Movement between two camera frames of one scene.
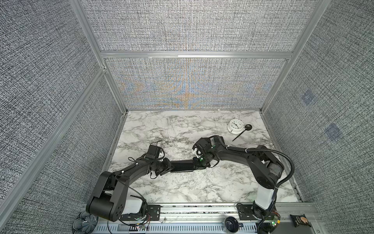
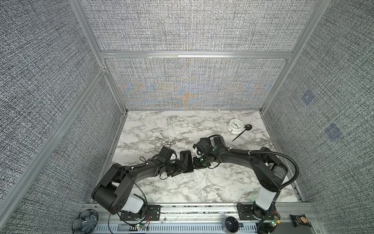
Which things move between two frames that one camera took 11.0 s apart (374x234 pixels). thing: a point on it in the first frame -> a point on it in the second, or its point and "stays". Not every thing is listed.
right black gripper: x=196 y=166 stays
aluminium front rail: x=222 y=218 stays
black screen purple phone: x=217 y=141 stays
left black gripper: x=167 y=167 -> x=178 y=167
